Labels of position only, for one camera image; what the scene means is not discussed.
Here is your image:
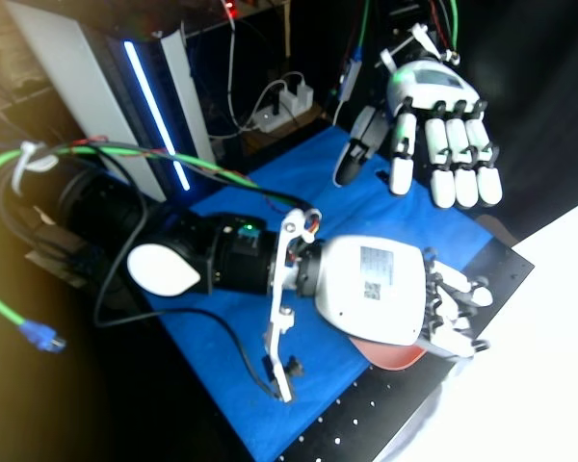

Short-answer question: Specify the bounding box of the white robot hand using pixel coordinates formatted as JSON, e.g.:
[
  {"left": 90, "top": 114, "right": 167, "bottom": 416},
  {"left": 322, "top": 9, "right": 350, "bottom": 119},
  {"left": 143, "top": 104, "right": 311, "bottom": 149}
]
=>
[
  {"left": 312, "top": 234, "right": 495, "bottom": 361},
  {"left": 333, "top": 58, "right": 505, "bottom": 211}
]

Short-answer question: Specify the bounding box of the pink square plate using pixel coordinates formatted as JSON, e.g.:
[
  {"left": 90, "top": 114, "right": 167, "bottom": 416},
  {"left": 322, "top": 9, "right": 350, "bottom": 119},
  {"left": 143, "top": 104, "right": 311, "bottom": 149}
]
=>
[{"left": 349, "top": 336, "right": 429, "bottom": 372}]

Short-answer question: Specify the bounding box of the white adapter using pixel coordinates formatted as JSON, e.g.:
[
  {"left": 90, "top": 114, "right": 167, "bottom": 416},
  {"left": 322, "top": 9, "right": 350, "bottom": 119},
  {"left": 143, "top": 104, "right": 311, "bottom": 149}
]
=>
[{"left": 338, "top": 57, "right": 363, "bottom": 103}]

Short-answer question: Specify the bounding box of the blue cloth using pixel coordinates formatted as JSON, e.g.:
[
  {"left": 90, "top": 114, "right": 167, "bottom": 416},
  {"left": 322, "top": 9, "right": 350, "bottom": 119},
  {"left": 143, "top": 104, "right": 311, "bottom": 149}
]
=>
[{"left": 144, "top": 123, "right": 496, "bottom": 462}]

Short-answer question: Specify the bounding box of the white power strip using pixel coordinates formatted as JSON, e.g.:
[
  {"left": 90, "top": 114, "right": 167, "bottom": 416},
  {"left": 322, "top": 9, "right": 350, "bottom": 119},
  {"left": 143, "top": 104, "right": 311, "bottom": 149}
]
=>
[{"left": 252, "top": 84, "right": 315, "bottom": 134}]

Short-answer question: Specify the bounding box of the grey tower with blue light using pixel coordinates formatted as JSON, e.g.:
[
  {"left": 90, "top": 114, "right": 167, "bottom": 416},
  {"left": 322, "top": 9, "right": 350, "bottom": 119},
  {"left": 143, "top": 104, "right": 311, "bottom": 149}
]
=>
[{"left": 4, "top": 0, "right": 218, "bottom": 203}]

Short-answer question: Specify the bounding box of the white cable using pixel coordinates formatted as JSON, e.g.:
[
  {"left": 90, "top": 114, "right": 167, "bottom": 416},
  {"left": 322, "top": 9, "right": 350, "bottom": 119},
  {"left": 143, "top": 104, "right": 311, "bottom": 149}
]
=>
[{"left": 223, "top": 13, "right": 290, "bottom": 134}]

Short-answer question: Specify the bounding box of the green cable with blue plug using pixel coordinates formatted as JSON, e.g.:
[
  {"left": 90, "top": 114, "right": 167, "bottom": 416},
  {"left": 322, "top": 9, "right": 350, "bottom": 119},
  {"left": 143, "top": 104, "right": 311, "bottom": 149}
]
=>
[{"left": 0, "top": 273, "right": 68, "bottom": 355}]

